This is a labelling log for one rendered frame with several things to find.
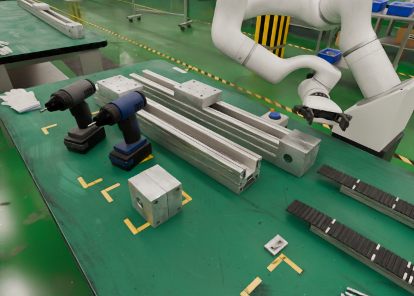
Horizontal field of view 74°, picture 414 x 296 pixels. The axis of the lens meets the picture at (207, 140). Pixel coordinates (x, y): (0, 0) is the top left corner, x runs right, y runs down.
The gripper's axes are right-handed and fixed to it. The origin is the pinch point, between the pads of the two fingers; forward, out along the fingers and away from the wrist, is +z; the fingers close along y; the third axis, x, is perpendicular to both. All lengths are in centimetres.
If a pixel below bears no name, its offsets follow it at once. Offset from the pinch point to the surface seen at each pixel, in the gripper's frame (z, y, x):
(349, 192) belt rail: 5.9, -10.5, -17.3
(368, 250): 26.4, -8.8, -17.8
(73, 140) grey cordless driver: 3, 75, -21
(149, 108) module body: -21, 58, -15
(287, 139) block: -4.2, 8.2, -9.4
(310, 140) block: -5.3, 1.1, -8.7
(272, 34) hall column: -324, -3, -12
